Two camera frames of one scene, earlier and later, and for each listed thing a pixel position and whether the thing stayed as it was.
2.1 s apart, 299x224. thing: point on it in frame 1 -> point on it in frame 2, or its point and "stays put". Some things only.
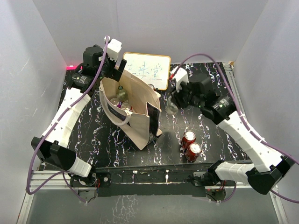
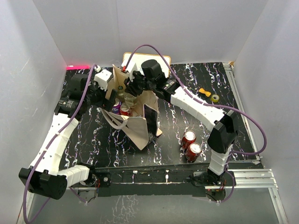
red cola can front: (193, 151) stays put
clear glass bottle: (171, 108) -> (131, 100)
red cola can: (189, 136) stays put
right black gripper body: (184, 97) -> (139, 83)
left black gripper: (115, 73) -> (104, 103)
